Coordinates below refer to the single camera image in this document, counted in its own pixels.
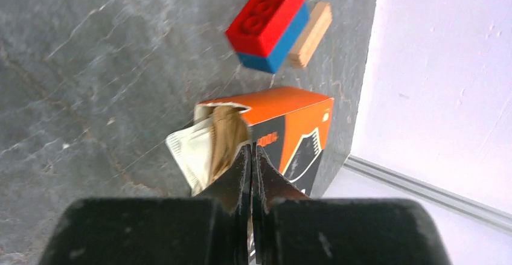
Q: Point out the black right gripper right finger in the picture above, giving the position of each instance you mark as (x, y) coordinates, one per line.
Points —
(268, 186)

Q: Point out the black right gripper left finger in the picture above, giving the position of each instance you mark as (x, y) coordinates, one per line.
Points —
(231, 194)

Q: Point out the paper coffee filters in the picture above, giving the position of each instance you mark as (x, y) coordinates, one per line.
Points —
(192, 148)

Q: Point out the orange black coffee filter box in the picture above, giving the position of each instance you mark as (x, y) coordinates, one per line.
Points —
(290, 124)

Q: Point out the blue lego brick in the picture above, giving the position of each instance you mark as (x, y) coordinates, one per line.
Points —
(277, 56)

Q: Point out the red lego brick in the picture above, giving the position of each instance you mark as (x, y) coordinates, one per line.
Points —
(260, 24)

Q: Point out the aluminium frame rail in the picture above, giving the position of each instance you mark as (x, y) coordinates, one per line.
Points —
(485, 214)

